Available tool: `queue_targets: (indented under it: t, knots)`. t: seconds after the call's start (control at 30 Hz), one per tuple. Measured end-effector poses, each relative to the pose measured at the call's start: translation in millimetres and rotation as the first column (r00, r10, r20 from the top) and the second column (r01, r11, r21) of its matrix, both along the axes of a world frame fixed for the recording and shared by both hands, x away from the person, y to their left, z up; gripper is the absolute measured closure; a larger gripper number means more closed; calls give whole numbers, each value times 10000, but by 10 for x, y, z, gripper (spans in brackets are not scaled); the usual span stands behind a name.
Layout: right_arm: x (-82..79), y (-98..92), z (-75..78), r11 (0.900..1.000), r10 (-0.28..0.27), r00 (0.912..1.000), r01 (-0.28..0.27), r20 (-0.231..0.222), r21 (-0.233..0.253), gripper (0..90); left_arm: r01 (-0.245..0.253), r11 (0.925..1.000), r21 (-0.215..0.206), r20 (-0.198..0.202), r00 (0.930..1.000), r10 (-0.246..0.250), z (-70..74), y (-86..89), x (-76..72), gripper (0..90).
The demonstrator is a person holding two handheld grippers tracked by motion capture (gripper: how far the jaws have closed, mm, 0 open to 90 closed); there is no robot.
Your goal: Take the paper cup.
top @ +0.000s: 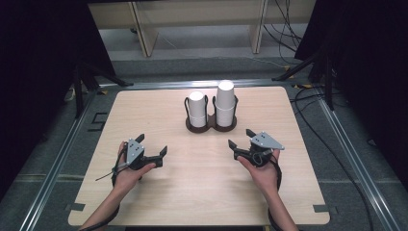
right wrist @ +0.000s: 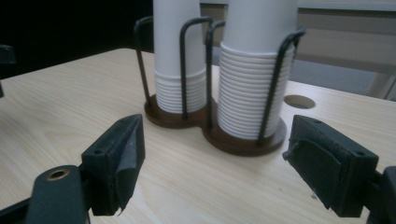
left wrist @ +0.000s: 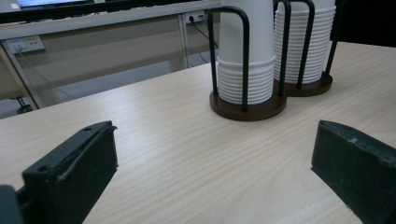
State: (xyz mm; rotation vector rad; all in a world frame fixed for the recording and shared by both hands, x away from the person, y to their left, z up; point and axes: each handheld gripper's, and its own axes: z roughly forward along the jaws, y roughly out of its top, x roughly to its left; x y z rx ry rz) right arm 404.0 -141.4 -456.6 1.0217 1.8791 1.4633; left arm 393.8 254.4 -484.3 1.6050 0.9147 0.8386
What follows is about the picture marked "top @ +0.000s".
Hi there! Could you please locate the black stand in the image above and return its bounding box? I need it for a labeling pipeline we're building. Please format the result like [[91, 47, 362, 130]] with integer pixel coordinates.
[[72, 61, 135, 119], [271, 44, 337, 112]]

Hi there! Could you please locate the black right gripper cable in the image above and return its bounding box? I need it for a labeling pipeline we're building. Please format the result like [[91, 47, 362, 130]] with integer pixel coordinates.
[[267, 153, 286, 231]]

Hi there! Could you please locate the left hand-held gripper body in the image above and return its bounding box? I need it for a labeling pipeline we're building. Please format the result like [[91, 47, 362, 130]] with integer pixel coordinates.
[[124, 138, 164, 171]]

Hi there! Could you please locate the black curtain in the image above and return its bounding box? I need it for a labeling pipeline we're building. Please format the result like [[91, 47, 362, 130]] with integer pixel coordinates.
[[0, 0, 117, 201], [293, 0, 408, 182]]

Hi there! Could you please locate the aluminium floor rail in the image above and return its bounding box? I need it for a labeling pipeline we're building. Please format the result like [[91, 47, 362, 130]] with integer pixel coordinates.
[[316, 92, 402, 231], [18, 88, 101, 231], [98, 78, 292, 91]]

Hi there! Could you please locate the bundle of black floor cables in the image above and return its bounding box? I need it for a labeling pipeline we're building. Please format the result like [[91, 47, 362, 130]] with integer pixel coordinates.
[[263, 0, 305, 65]]

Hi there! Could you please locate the dark brown double cup holder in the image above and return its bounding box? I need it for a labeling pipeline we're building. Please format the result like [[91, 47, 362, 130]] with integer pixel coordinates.
[[183, 94, 240, 134]]

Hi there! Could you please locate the long black floor cable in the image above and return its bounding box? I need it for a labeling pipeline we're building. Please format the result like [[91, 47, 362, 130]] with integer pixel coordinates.
[[289, 86, 375, 231]]

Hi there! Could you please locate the tall stack of white cups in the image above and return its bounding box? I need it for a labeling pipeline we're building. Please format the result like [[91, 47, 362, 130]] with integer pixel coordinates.
[[214, 79, 237, 128]]

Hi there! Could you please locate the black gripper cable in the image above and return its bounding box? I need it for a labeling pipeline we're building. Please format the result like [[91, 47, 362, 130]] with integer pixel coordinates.
[[78, 149, 129, 231], [267, 153, 286, 231]]

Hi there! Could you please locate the person's left hand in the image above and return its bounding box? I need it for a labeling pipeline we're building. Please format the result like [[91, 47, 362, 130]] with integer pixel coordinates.
[[113, 141, 158, 194]]

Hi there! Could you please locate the pale wooden bench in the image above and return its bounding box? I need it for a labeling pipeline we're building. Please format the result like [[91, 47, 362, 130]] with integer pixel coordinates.
[[88, 0, 317, 59]]

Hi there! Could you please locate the short stack of white cups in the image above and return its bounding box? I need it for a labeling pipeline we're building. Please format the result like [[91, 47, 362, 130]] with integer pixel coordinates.
[[188, 90, 209, 129]]

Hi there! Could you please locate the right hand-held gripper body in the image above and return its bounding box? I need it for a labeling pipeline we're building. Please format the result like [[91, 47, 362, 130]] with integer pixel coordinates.
[[233, 130, 286, 168]]

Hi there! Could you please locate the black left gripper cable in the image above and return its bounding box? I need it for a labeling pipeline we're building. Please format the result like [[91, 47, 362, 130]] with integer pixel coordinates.
[[78, 149, 129, 231]]

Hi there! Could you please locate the person's right hand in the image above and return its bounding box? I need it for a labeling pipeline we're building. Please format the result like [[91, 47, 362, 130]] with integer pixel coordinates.
[[236, 148, 284, 197]]

